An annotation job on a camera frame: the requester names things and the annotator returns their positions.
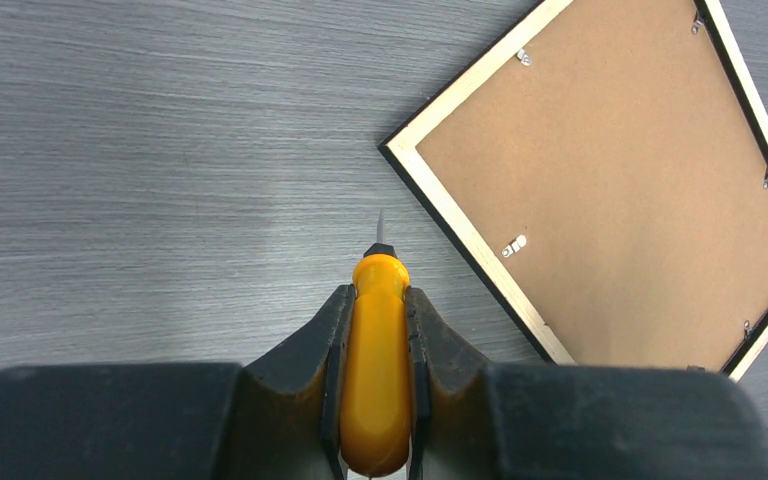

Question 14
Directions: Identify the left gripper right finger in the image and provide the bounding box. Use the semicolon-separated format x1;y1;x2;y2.
405;287;503;479

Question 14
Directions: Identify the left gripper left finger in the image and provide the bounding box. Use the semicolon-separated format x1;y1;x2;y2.
216;285;356;479

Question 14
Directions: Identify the yellow handled screwdriver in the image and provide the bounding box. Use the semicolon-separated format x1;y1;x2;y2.
339;215;412;478

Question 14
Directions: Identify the black picture frame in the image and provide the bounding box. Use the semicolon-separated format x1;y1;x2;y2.
380;1;768;380

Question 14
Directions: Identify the metal frame retaining clip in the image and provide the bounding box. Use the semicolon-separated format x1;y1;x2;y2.
501;234;528;258

